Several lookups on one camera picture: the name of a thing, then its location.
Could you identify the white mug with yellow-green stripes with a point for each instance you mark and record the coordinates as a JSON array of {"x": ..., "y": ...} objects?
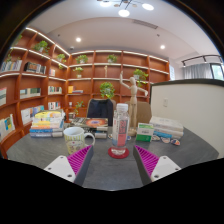
[{"x": 74, "y": 140}]

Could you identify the small round badge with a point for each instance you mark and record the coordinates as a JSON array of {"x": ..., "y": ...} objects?
[
  {"x": 175, "y": 142},
  {"x": 155, "y": 137},
  {"x": 165, "y": 140}
]

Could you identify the stack of colourful books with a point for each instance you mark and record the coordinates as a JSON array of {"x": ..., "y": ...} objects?
[{"x": 46, "y": 125}]

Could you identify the ceiling air vent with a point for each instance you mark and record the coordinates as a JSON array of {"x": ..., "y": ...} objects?
[{"x": 144, "y": 24}]

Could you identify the beige chair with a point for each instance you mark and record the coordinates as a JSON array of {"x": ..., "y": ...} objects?
[{"x": 144, "y": 113}]

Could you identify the clear bottle with pink label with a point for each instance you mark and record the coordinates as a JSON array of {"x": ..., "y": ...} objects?
[{"x": 120, "y": 130}]

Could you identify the stack of white packs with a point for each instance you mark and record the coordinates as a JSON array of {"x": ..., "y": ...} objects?
[{"x": 166, "y": 126}]

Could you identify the flat round red coaster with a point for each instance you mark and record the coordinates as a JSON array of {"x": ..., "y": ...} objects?
[{"x": 110, "y": 154}]

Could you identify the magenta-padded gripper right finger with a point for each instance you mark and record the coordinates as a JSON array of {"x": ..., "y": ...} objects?
[{"x": 164, "y": 166}]

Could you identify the white wall switch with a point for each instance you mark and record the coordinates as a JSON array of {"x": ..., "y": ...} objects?
[{"x": 165, "y": 102}]

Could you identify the stack of dark books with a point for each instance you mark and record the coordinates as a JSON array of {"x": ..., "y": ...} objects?
[{"x": 93, "y": 124}]

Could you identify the grey curtain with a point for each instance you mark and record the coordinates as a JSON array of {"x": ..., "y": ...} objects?
[{"x": 197, "y": 71}]

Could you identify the dark chair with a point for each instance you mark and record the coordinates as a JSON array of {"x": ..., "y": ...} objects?
[{"x": 100, "y": 110}]

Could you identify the wooden artist mannequin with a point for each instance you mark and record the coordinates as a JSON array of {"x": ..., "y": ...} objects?
[{"x": 133, "y": 100}]

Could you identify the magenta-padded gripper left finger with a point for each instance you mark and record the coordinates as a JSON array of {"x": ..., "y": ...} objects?
[{"x": 61, "y": 166}]

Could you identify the small green and white box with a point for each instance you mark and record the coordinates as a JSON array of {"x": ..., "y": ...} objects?
[{"x": 145, "y": 132}]

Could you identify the branched ceiling lamp with globes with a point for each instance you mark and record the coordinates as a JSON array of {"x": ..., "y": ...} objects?
[{"x": 123, "y": 13}]

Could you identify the round recessed ceiling light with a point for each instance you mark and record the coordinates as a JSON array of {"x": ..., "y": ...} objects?
[
  {"x": 78, "y": 39},
  {"x": 162, "y": 47}
]

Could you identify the window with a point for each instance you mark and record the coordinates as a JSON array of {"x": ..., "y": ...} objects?
[{"x": 217, "y": 71}]

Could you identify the black track light rail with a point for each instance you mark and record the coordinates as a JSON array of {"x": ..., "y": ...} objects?
[{"x": 201, "y": 58}]

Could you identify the orange wooden shelf unit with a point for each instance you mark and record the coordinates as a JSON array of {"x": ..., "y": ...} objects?
[{"x": 33, "y": 86}]

